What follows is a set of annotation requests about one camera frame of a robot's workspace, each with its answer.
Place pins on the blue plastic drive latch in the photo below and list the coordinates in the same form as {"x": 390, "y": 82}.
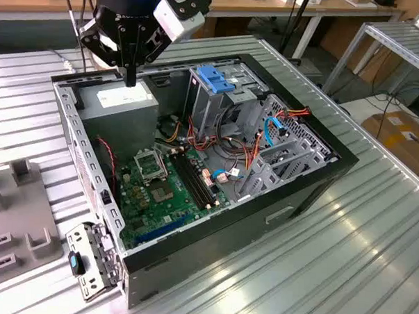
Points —
{"x": 213, "y": 79}

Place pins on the black RAM slot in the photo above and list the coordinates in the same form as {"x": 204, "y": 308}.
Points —
{"x": 197, "y": 178}
{"x": 202, "y": 177}
{"x": 193, "y": 180}
{"x": 189, "y": 182}

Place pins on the grey metal disk bay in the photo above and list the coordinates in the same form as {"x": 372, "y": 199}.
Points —
{"x": 269, "y": 177}

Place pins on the grey parts rack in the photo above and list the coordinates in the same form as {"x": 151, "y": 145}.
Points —
{"x": 23, "y": 204}

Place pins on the green motherboard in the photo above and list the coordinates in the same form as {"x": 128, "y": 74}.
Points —
{"x": 158, "y": 219}

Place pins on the grey metal drive cage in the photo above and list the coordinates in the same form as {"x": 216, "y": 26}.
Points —
{"x": 206, "y": 108}

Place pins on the black latch with blue stripe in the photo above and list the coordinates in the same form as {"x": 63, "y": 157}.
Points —
{"x": 74, "y": 262}

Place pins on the grey power supply unit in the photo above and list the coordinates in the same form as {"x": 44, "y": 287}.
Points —
{"x": 120, "y": 125}

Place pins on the black PC case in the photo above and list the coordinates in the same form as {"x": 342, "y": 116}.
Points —
{"x": 226, "y": 241}

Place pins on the blue expansion slot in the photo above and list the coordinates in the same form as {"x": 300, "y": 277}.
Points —
{"x": 163, "y": 229}

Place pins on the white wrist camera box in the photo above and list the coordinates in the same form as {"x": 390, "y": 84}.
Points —
{"x": 173, "y": 20}

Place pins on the labelled brown cardboard box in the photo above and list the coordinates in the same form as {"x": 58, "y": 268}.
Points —
{"x": 394, "y": 137}

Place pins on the hinged metal card retainer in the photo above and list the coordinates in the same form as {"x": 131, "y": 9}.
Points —
{"x": 85, "y": 283}

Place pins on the metal slat side table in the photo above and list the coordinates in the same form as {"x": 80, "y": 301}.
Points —
{"x": 399, "y": 35}

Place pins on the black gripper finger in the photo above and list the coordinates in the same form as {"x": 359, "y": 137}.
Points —
{"x": 134, "y": 56}
{"x": 128, "y": 56}

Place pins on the CPU socket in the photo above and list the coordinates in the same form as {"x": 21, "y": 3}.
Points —
{"x": 162, "y": 194}

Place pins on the plain brown cardboard box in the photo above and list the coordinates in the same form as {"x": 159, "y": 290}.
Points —
{"x": 340, "y": 37}

